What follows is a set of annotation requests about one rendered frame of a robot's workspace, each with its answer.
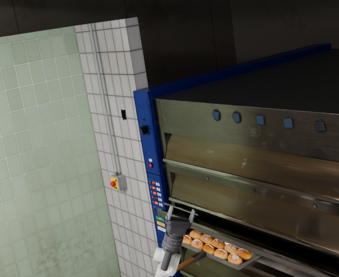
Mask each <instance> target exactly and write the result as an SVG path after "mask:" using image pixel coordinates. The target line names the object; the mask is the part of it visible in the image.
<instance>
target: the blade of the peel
mask: <svg viewBox="0 0 339 277"><path fill-rule="evenodd" d="M182 246H183V247H186V248H188V249H190V250H192V251H195V252H197V253H198V252H200V251H202V250H200V249H198V248H195V247H193V246H191V245H188V244H186V243H184V242H182ZM250 253H251V254H252V258H251V259H250V260H243V259H242V261H243V263H242V264H240V265H236V264H233V263H231V262H229V261H228V260H224V259H222V258H219V257H217V256H215V255H212V254H210V253H206V256H207V257H209V258H211V259H214V260H216V261H218V262H221V263H223V264H225V265H227V266H230V267H232V268H234V269H237V270H240V269H242V268H244V267H245V266H246V265H248V264H250V263H251V262H253V261H255V260H256V259H258V258H260V257H261V255H258V254H256V253H253V252H250Z"/></svg>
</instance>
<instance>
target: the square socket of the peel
mask: <svg viewBox="0 0 339 277"><path fill-rule="evenodd" d="M192 257H194V259H195V262H198V261H199V260H201V259H203V258H205V257H206V252H205V251H203V250H202V251H200V252H198V253H196V254H195V255H193V256H192Z"/></svg>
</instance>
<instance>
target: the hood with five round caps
mask: <svg viewBox="0 0 339 277"><path fill-rule="evenodd" d="M159 101H160V108H161V115H162V122H163V130H164V132H166V133H170V134H176V135H183V136H189V137H196V138H200V139H206V140H213V141H219V142H225V143H231V144H235V145H242V146H248V147H255V148H261V149H268V150H272V151H278V152H284V153H291V154H297V155H301V156H308V157H314V158H320V159H327V160H333V161H337V162H339V114H326V113H313V112H301V111H293V110H280V109H267V108H254V107H242V106H229V105H221V104H208V103H196V102H183V101H170V100H162V99H160V100H159Z"/></svg>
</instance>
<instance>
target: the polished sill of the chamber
mask: <svg viewBox="0 0 339 277"><path fill-rule="evenodd" d="M243 269H245V270H248V271H250V272H252V273H254V274H257V275H260V276H262V277H295V276H292V275H289V274H287V273H284V272H282V271H280V270H277V269H275V268H272V267H270V266H267V265H264V264H262V263H259V262H257V261H253V262H251V263H250V264H248V265H246V266H245V267H244V268H243Z"/></svg>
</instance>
